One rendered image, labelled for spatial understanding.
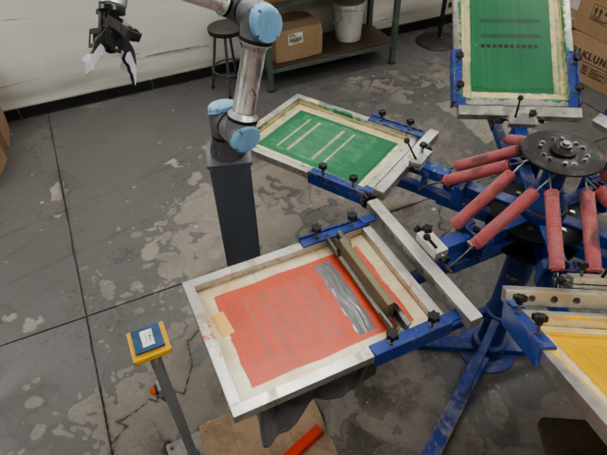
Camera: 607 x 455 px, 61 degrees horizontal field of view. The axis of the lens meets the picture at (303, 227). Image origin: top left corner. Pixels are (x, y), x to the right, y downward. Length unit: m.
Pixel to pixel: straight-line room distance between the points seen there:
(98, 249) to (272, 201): 1.24
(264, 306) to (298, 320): 0.14
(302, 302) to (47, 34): 3.83
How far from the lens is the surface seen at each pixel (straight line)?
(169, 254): 3.52
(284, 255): 2.00
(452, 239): 2.05
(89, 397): 3.01
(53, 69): 5.26
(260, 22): 1.80
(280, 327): 1.83
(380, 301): 1.80
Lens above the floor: 2.43
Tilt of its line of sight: 43 degrees down
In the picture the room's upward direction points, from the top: 2 degrees counter-clockwise
